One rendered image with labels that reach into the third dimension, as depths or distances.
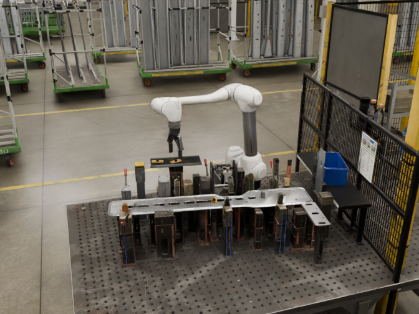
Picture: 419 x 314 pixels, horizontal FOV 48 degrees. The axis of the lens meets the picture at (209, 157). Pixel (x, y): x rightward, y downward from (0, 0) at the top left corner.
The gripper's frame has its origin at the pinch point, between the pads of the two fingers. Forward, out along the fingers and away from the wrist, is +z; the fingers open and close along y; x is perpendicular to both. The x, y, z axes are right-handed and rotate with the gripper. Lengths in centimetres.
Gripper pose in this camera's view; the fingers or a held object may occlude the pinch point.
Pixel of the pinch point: (175, 154)
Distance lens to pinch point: 338.2
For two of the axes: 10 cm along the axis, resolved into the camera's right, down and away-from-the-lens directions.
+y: 5.5, 3.4, -7.6
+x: 8.3, -2.2, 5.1
